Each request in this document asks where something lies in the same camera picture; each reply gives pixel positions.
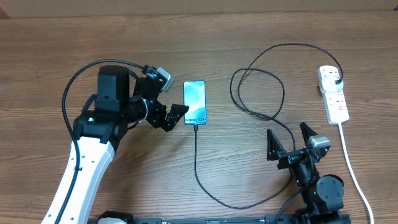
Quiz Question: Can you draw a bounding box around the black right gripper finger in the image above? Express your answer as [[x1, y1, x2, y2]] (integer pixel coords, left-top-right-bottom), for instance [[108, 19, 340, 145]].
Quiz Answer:
[[299, 122, 318, 145], [267, 129, 286, 161]]

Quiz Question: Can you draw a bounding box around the black USB charging cable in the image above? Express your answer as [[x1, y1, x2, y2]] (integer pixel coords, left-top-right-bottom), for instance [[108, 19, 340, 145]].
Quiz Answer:
[[193, 42, 344, 210]]

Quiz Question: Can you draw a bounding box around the white extension socket strip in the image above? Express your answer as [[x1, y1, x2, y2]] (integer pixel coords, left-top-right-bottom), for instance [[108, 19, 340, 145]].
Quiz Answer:
[[318, 65, 349, 124]]

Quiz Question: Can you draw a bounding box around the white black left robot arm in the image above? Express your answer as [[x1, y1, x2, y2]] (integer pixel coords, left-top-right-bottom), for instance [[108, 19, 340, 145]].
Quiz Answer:
[[42, 65, 188, 223]]

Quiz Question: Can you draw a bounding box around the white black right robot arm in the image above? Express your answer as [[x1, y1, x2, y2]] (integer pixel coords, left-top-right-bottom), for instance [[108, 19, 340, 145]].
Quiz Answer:
[[265, 122, 351, 223]]

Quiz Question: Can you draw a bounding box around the white charger plug adapter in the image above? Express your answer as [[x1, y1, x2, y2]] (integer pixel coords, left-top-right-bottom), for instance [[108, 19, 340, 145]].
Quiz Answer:
[[319, 77, 344, 94]]

